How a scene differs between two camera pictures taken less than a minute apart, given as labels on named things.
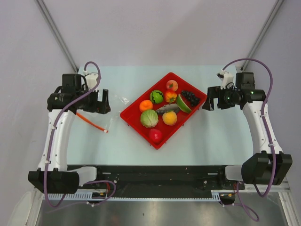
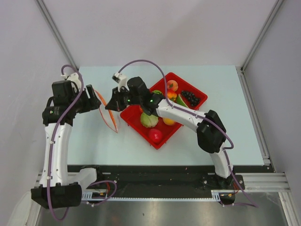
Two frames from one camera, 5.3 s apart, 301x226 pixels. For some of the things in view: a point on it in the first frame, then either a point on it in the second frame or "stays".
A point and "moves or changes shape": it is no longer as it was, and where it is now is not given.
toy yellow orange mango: [169, 118] stays
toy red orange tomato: [170, 96] stays
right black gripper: [216, 92] → [114, 105]
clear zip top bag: [102, 121] moves or changes shape
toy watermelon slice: [182, 105] stays
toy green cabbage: [149, 118] stays
